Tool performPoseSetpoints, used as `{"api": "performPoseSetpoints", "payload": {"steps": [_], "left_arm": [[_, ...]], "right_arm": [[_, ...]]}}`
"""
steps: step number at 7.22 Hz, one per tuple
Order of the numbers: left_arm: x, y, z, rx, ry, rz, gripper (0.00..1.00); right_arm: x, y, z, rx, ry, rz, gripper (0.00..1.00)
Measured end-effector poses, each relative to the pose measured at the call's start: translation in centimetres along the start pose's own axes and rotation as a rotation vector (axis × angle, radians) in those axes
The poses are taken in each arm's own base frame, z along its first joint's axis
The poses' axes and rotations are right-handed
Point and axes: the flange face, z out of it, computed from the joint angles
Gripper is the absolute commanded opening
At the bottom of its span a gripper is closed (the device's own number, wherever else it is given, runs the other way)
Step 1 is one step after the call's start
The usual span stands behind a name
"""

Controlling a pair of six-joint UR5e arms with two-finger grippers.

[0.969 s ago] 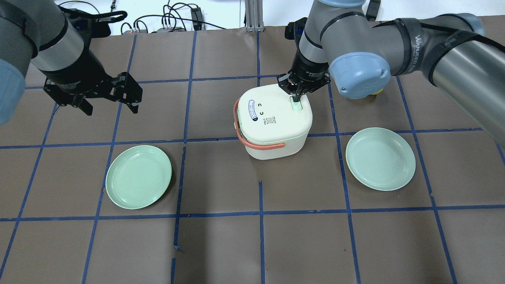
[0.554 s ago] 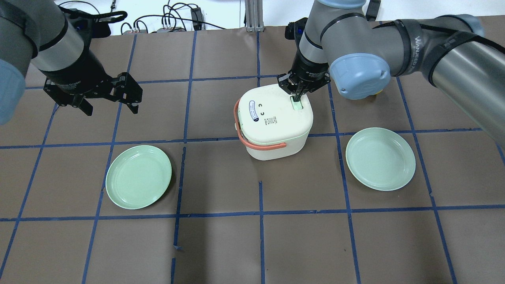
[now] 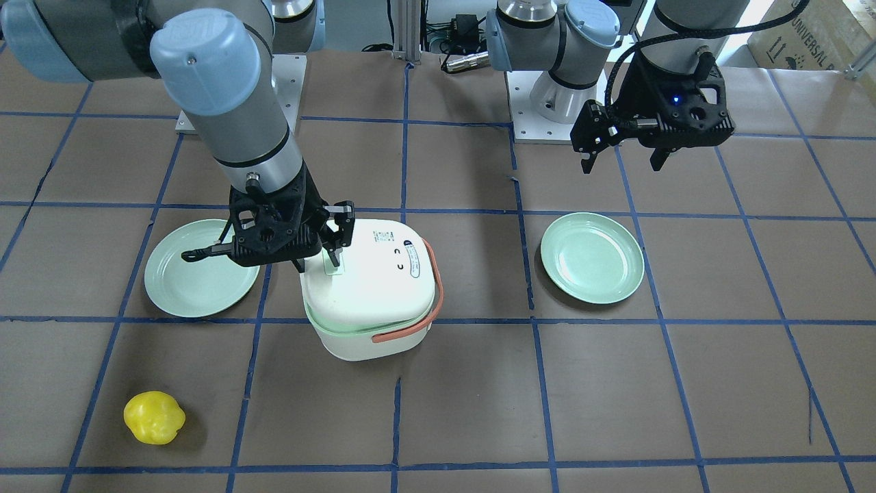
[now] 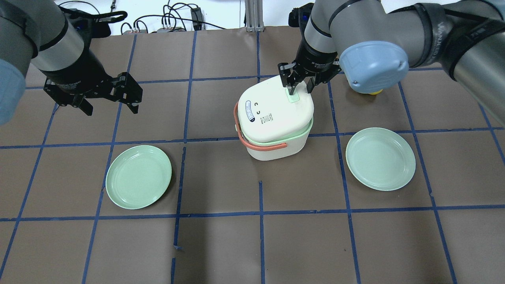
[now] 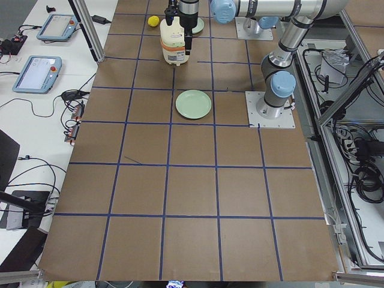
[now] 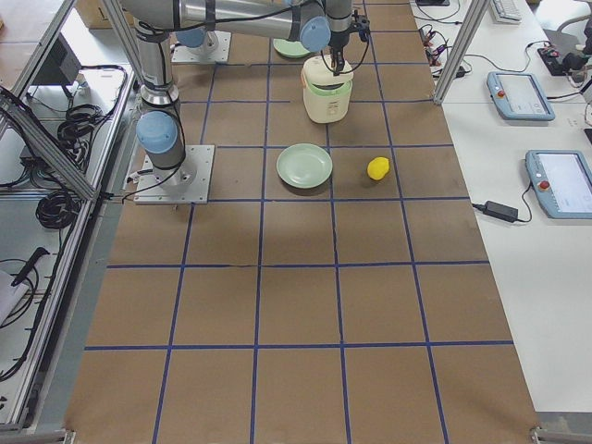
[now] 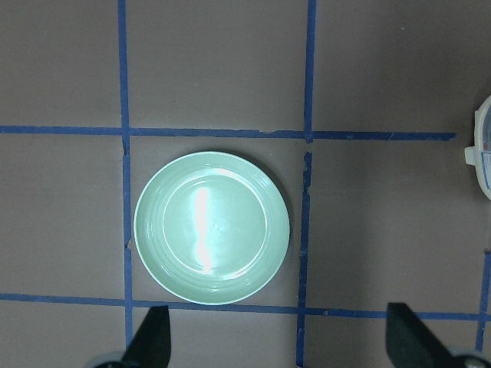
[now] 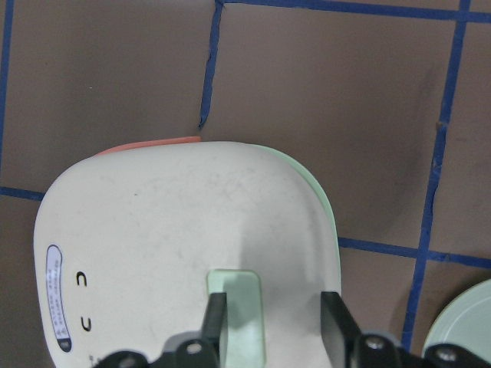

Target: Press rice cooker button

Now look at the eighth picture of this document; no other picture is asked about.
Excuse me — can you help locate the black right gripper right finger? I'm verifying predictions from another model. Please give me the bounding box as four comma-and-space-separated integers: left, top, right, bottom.
321, 291, 361, 351

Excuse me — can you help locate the white rice cooker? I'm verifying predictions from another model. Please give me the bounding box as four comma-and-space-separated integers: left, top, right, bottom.
34, 142, 341, 367

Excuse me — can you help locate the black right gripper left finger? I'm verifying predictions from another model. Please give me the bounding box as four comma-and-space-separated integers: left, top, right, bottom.
201, 292, 227, 347

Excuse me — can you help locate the green plate right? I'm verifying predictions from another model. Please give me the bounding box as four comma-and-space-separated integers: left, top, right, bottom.
423, 280, 491, 362

